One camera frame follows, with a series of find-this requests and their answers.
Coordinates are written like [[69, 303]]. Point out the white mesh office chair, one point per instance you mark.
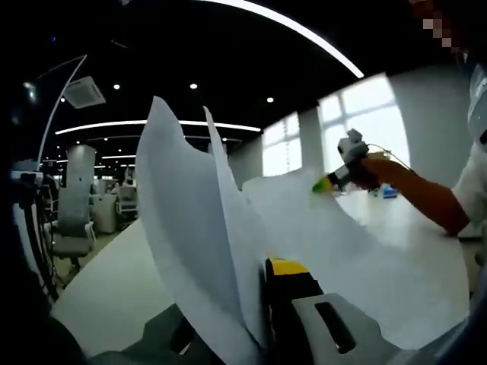
[[127, 201]]

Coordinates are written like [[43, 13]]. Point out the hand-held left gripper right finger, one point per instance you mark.
[[304, 327]]

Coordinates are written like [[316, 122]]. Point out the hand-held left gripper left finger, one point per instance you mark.
[[152, 346]]

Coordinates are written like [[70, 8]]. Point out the white printing paper sheet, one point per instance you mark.
[[232, 197], [182, 209], [361, 266]]

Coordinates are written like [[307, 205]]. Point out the small blue box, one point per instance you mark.
[[388, 192]]

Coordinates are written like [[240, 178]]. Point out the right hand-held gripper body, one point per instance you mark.
[[352, 146]]

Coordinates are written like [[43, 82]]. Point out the ceiling air vent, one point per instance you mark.
[[83, 93]]

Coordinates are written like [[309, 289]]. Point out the white table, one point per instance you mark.
[[114, 285]]

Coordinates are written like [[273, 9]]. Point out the grey office chair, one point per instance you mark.
[[74, 220]]

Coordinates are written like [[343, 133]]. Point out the white grey chest device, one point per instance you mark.
[[477, 110]]

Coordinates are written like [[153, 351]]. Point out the person's right hand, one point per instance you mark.
[[365, 171]]

